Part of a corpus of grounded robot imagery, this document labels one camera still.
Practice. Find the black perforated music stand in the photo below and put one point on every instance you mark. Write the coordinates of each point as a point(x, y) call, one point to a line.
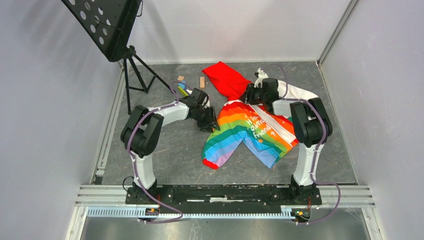
point(109, 24)

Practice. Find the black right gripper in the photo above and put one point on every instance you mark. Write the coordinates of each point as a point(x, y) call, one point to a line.
point(250, 89)

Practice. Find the aluminium frame rail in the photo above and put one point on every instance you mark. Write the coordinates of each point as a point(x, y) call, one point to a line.
point(118, 201)

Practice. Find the long wooden block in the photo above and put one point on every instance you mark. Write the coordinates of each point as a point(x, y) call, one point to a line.
point(202, 82)

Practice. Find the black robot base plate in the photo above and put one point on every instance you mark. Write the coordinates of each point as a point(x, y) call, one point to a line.
point(230, 199)

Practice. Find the green yellow wooden block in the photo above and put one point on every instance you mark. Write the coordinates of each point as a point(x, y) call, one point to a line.
point(182, 91)

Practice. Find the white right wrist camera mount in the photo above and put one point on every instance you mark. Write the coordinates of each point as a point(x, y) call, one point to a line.
point(261, 75)

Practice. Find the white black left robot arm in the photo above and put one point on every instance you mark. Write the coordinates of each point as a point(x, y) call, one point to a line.
point(141, 132)

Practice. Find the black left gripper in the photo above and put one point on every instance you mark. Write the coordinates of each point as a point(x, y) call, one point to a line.
point(211, 121)

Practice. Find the rainbow and white kids jacket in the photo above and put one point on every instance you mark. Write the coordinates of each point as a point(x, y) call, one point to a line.
point(266, 136)

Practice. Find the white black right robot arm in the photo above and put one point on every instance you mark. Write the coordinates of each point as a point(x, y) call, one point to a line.
point(310, 120)

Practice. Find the corner aluminium wall profile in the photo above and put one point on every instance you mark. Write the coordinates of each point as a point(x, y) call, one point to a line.
point(352, 4)

